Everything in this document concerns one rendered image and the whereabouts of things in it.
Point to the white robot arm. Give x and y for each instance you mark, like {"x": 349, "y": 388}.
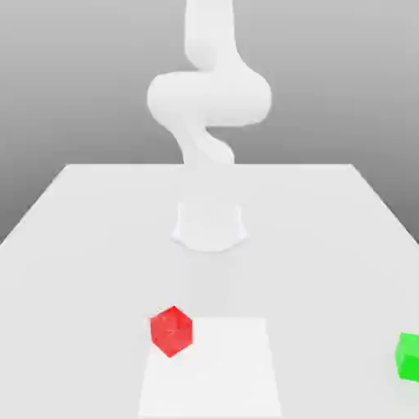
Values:
{"x": 209, "y": 98}

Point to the small red cube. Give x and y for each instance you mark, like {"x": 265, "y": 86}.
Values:
{"x": 171, "y": 331}

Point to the small green cube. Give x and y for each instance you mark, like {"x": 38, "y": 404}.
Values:
{"x": 408, "y": 356}

